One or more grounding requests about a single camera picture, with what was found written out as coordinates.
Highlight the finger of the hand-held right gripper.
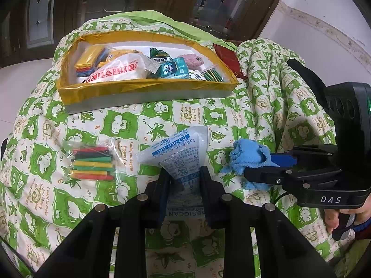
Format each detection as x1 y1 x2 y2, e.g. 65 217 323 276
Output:
243 166 294 192
269 147 298 168

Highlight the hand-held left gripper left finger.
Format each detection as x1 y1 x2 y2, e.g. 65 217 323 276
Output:
35 169 171 278

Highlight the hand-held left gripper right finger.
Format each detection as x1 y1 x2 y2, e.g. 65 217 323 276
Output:
198 166 337 278

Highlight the blue towel cloth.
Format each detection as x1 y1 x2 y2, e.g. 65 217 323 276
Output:
219 139 281 191

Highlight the white desiccant bag blue print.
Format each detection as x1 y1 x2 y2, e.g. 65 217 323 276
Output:
136 126 210 218

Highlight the bag of multicoloured sticks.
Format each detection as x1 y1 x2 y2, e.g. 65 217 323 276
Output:
62 139 120 185

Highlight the bag of green sticks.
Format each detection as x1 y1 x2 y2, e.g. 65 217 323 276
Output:
201 66 231 83

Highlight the white foam tray yellow tape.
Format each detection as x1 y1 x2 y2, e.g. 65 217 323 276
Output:
56 32 240 114

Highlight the white tissue pack yellow print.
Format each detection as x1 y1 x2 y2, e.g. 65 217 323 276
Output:
188 69 210 82

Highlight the teal tissue pack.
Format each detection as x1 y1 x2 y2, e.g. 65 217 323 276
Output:
151 57 191 79

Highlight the white bag red print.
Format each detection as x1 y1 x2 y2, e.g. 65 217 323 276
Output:
80 54 160 85

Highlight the pink plush toy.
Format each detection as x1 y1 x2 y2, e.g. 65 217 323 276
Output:
177 53 204 71

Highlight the white packet green print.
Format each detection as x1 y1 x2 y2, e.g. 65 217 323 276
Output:
148 47 173 61

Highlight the yellow plastic packet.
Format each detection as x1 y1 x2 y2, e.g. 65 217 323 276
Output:
100 49 144 64

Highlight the yellow pack of coloured sponges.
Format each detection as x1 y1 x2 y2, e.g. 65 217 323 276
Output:
75 46 110 78

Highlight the person's right hand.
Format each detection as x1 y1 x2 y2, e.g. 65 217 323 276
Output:
323 200 371 234

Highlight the green printed blanket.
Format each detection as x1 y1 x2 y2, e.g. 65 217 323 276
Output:
0 10 350 278

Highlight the wooden glass-panel partition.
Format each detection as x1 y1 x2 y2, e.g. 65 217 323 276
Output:
0 0 291 62

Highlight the black cable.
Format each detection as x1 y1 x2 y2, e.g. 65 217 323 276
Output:
272 192 291 207

